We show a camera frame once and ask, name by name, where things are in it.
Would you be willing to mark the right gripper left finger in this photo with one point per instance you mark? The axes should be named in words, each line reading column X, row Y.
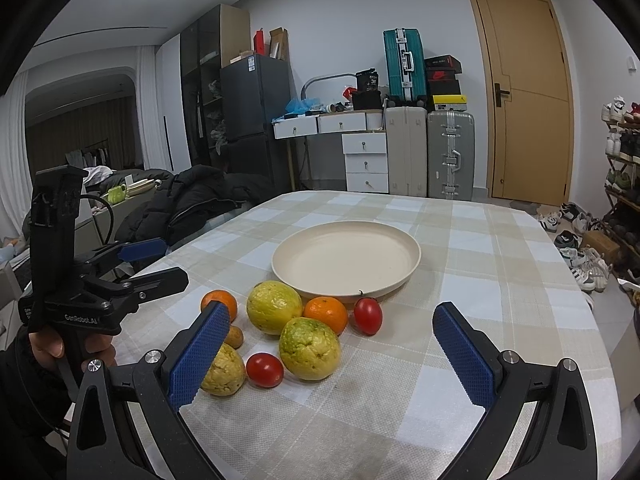
column 104, row 441

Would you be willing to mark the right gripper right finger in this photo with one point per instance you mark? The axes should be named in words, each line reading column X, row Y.
column 559, row 442

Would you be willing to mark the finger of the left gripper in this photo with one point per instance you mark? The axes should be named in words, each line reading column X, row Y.
column 142, row 249
column 157, row 285

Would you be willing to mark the orange mandarin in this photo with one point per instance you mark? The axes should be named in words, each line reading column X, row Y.
column 223, row 297
column 329, row 311

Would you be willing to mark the small brown longan fruit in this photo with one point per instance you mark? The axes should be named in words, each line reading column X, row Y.
column 235, row 337

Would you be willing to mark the wrinkled yellow guava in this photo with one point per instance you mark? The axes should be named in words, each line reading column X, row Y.
column 226, row 374

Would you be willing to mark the red tomato front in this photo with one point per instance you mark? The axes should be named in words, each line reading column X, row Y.
column 264, row 370

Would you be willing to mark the yellow-green guava front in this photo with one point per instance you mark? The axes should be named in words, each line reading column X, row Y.
column 309, row 349

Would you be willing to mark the red tomato with stem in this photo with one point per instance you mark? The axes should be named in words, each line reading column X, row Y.
column 367, row 314

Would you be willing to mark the black jacket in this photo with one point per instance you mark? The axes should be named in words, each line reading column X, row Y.
column 183, row 204

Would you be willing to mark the checked beige tablecloth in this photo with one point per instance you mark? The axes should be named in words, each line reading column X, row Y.
column 420, row 339

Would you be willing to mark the cream round plate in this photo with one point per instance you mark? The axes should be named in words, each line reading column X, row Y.
column 347, row 260

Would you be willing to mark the black refrigerator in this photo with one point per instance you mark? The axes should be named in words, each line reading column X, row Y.
column 255, row 92

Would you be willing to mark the wooden shoe rack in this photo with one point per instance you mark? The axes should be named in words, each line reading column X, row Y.
column 621, row 185

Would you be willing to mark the white drawer desk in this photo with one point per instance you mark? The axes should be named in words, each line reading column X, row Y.
column 363, row 139

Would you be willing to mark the beige suitcase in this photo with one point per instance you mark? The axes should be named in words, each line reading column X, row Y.
column 406, row 137

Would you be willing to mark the silver aluminium suitcase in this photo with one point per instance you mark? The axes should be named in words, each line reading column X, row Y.
column 451, row 155

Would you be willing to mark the teal suitcase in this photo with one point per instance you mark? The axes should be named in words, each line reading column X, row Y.
column 407, row 82

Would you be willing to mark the stack of shoe boxes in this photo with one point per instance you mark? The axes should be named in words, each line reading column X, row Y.
column 442, row 75

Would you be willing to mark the wooden door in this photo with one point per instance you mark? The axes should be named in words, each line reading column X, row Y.
column 529, row 100

